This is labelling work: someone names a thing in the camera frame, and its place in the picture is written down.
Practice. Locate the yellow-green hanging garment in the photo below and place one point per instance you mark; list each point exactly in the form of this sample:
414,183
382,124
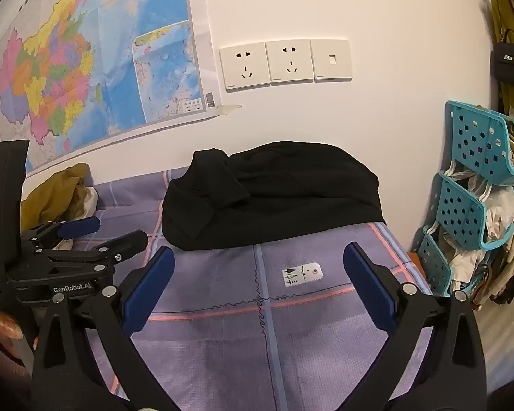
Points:
503,13

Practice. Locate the black handbag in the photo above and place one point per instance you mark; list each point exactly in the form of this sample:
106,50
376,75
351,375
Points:
509,62

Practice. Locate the person's left forearm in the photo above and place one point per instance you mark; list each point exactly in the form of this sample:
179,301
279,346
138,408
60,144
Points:
0,366

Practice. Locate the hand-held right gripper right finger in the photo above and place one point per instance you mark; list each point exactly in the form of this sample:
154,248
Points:
370,292

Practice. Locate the purple plaid bed sheet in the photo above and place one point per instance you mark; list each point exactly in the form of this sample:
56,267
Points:
222,351

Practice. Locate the white paper tag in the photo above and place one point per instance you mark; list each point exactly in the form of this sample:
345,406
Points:
302,273

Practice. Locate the white wall socket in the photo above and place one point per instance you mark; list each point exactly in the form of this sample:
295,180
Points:
289,62
244,66

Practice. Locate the black coat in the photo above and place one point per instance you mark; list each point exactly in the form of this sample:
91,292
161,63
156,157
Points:
282,188

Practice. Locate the white wall data plate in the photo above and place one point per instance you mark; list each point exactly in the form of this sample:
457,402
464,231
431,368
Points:
330,60

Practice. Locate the white crumpled cloth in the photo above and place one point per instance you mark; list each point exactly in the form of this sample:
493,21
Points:
499,212

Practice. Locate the person's left hand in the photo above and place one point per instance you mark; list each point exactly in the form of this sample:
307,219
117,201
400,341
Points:
2,325

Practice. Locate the blue plastic hanging basket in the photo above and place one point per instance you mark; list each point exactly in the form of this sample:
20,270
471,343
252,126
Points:
458,209
434,261
475,137

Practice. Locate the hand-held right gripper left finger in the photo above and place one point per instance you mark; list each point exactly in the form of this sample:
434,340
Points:
150,292

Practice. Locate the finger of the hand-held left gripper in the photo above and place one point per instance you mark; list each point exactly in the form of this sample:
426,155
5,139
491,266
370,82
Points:
83,225
128,242

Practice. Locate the mustard garment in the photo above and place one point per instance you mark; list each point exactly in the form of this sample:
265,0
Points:
47,197

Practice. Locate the colourful wall map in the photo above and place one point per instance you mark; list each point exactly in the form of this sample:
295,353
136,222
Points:
111,51

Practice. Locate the clear tape strip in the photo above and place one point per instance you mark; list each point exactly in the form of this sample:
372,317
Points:
229,110

